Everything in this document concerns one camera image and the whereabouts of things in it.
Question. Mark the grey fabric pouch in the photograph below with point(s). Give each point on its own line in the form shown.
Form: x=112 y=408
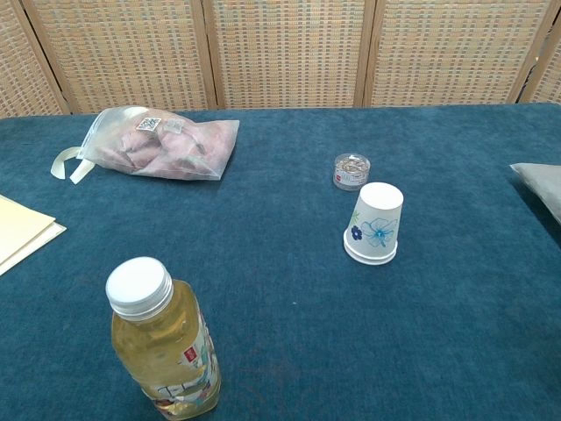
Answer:
x=541 y=184

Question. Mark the clear round clip container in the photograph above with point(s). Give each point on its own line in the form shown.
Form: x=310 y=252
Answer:
x=348 y=169

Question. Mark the pale yellow paper folder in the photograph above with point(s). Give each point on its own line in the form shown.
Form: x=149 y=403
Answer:
x=41 y=243

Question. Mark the paper cup blue flower print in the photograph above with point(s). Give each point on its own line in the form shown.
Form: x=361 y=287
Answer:
x=378 y=210

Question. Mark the blue velvet tablecloth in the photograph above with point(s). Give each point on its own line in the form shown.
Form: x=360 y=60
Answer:
x=271 y=272

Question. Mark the woven wooden folding screen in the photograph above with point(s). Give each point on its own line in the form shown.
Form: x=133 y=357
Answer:
x=285 y=52

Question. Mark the clear bag of pink items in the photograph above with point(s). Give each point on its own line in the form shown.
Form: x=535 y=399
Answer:
x=166 y=144

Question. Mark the yellow paper sheets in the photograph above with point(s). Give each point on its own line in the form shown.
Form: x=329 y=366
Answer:
x=17 y=228

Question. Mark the yellow tea bottle white cap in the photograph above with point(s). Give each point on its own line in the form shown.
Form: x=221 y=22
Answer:
x=162 y=346

